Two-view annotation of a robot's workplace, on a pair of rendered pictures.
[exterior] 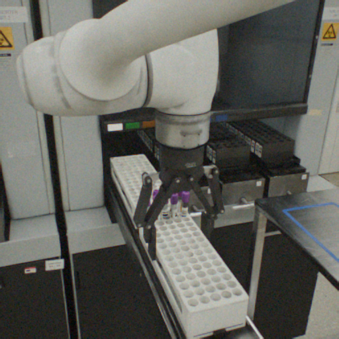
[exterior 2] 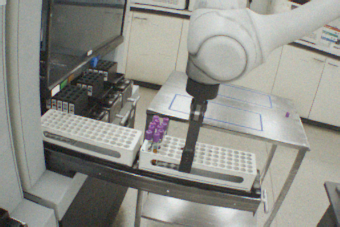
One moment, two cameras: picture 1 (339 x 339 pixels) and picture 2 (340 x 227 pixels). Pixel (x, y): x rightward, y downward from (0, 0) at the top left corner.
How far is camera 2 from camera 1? 72 cm
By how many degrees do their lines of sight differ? 58
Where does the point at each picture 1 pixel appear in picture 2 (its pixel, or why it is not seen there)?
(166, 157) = (209, 92)
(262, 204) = (155, 110)
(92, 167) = (38, 137)
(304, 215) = (179, 107)
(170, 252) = (200, 160)
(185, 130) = not seen: hidden behind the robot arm
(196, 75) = not seen: hidden behind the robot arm
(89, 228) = (65, 191)
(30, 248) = not seen: outside the picture
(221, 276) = (234, 153)
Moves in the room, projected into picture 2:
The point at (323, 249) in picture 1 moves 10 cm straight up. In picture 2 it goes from (212, 119) to (218, 93)
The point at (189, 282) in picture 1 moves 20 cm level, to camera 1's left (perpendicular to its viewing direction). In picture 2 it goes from (234, 165) to (201, 212)
